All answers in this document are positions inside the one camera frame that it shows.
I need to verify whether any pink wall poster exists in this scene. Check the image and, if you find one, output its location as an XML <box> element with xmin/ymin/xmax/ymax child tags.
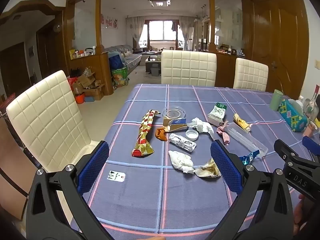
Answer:
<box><xmin>101</xmin><ymin>15</ymin><xmax>118</xmax><ymax>30</ymax></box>

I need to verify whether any ceiling lamp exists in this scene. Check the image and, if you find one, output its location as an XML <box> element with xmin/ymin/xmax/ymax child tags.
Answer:
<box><xmin>147</xmin><ymin>0</ymin><xmax>171</xmax><ymax>7</ymax></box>

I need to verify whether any silver foil wrapper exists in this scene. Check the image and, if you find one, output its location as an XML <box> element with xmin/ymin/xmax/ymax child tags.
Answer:
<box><xmin>168</xmin><ymin>133</ymin><xmax>197</xmax><ymax>153</ymax></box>

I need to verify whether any colourful shopping bag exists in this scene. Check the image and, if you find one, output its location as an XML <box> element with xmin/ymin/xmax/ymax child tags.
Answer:
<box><xmin>112</xmin><ymin>66</ymin><xmax>130</xmax><ymax>88</ymax></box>

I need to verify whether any wooden partition cabinet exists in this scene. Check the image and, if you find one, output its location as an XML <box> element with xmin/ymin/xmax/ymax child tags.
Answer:
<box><xmin>69</xmin><ymin>52</ymin><xmax>113</xmax><ymax>95</ymax></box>

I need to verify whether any window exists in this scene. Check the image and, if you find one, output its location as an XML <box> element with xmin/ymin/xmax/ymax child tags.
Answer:
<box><xmin>149</xmin><ymin>20</ymin><xmax>179</xmax><ymax>42</ymax></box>

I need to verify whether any purple plaid tablecloth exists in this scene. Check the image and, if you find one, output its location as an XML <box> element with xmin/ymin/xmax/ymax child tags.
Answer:
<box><xmin>67</xmin><ymin>83</ymin><xmax>320</xmax><ymax>240</ymax></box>

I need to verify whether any pink checked wrapper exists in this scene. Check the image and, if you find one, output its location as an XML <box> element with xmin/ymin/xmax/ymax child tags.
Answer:
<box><xmin>216</xmin><ymin>120</ymin><xmax>234</xmax><ymax>145</ymax></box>

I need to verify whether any white bottle cap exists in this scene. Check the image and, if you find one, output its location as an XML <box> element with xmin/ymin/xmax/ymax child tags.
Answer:
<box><xmin>185</xmin><ymin>129</ymin><xmax>200</xmax><ymax>141</ymax></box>

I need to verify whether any blue bag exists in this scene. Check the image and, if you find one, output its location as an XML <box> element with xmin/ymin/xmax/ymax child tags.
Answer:
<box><xmin>109</xmin><ymin>52</ymin><xmax>125</xmax><ymax>70</ymax></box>

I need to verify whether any pile of cardboard boxes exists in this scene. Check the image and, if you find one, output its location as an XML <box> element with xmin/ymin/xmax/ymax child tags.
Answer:
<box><xmin>71</xmin><ymin>72</ymin><xmax>105</xmax><ymax>100</ymax></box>

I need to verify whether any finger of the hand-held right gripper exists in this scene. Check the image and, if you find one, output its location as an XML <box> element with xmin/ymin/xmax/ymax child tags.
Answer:
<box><xmin>274</xmin><ymin>139</ymin><xmax>320</xmax><ymax>202</ymax></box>
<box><xmin>302</xmin><ymin>135</ymin><xmax>320</xmax><ymax>161</ymax></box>

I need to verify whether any torn blue white cardboard box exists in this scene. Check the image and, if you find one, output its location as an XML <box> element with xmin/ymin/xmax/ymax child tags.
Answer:
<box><xmin>162</xmin><ymin>117</ymin><xmax>188</xmax><ymax>132</ymax></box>

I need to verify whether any blue foil wrapper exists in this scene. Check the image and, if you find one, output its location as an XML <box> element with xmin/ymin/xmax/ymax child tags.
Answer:
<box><xmin>239</xmin><ymin>149</ymin><xmax>261</xmax><ymax>165</ymax></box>

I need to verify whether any orange wrapper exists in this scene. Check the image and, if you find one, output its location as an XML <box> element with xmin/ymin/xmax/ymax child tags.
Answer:
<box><xmin>154</xmin><ymin>127</ymin><xmax>168</xmax><ymax>142</ymax></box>

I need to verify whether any grey sofa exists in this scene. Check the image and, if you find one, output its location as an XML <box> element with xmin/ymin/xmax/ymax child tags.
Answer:
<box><xmin>105</xmin><ymin>44</ymin><xmax>142</xmax><ymax>74</ymax></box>

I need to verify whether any cream quilted dining chair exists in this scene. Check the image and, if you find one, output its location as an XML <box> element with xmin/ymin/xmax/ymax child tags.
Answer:
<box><xmin>5</xmin><ymin>70</ymin><xmax>100</xmax><ymax>173</ymax></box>
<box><xmin>161</xmin><ymin>50</ymin><xmax>217</xmax><ymax>87</ymax></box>
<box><xmin>233</xmin><ymin>58</ymin><xmax>269</xmax><ymax>92</ymax></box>

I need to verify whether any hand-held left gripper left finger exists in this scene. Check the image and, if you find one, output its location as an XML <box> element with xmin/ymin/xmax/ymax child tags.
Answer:
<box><xmin>25</xmin><ymin>140</ymin><xmax>110</xmax><ymax>240</ymax></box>

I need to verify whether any green cup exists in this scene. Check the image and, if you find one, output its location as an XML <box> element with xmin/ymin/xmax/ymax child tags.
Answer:
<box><xmin>269</xmin><ymin>89</ymin><xmax>284</xmax><ymax>112</ymax></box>

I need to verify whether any white paper tag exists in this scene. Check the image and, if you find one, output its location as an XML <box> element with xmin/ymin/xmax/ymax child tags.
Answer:
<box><xmin>107</xmin><ymin>170</ymin><xmax>125</xmax><ymax>182</ymax></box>

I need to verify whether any small white crumpled tissue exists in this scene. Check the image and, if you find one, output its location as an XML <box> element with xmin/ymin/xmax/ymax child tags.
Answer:
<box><xmin>187</xmin><ymin>117</ymin><xmax>215</xmax><ymax>140</ymax></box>

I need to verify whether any green white packet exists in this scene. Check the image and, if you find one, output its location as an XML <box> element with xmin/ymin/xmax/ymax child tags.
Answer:
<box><xmin>207</xmin><ymin>102</ymin><xmax>227</xmax><ymax>127</ymax></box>

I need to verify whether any clear plastic toothbrush case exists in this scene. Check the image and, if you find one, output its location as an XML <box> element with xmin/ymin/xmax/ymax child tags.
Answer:
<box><xmin>226</xmin><ymin>122</ymin><xmax>269</xmax><ymax>158</ymax></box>

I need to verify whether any clear glass bottle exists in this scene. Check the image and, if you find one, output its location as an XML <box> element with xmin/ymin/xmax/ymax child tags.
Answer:
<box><xmin>302</xmin><ymin>97</ymin><xmax>319</xmax><ymax>120</ymax></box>

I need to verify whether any clear glass dish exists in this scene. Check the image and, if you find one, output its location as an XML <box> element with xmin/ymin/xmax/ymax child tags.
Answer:
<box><xmin>162</xmin><ymin>106</ymin><xmax>187</xmax><ymax>119</ymax></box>

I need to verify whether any wooden door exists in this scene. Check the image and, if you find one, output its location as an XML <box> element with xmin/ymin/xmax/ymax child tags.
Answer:
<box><xmin>252</xmin><ymin>0</ymin><xmax>310</xmax><ymax>100</ymax></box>

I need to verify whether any patterned curtain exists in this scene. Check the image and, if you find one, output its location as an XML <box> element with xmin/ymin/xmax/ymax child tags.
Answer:
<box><xmin>179</xmin><ymin>16</ymin><xmax>197</xmax><ymax>50</ymax></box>
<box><xmin>126</xmin><ymin>16</ymin><xmax>145</xmax><ymax>49</ymax></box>

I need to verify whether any pink container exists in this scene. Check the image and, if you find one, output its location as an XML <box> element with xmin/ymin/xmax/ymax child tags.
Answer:
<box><xmin>306</xmin><ymin>122</ymin><xmax>320</xmax><ymax>137</ymax></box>

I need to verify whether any gold foil wrapper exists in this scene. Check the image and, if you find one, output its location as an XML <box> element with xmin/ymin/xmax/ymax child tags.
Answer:
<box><xmin>194</xmin><ymin>158</ymin><xmax>222</xmax><ymax>178</ymax></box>

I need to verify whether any person's right hand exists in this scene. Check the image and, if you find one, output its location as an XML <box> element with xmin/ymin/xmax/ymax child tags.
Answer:
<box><xmin>293</xmin><ymin>194</ymin><xmax>308</xmax><ymax>236</ymax></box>

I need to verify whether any beaded tissue box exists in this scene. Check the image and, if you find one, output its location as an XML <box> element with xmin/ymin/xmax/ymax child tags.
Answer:
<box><xmin>278</xmin><ymin>98</ymin><xmax>307</xmax><ymax>133</ymax></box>

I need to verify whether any dark coffee table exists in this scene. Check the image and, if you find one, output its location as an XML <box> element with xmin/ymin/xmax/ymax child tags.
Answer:
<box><xmin>145</xmin><ymin>54</ymin><xmax>163</xmax><ymax>74</ymax></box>

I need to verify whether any large white tissue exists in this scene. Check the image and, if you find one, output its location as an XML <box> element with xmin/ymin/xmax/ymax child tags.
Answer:
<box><xmin>168</xmin><ymin>150</ymin><xmax>195</xmax><ymax>174</ymax></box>

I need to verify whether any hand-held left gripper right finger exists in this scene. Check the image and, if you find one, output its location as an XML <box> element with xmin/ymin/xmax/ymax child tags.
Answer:
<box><xmin>205</xmin><ymin>139</ymin><xmax>294</xmax><ymax>240</ymax></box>

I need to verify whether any red yellow patterned snack wrapper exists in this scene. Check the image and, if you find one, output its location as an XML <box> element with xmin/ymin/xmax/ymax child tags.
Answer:
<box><xmin>132</xmin><ymin>109</ymin><xmax>161</xmax><ymax>157</ymax></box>

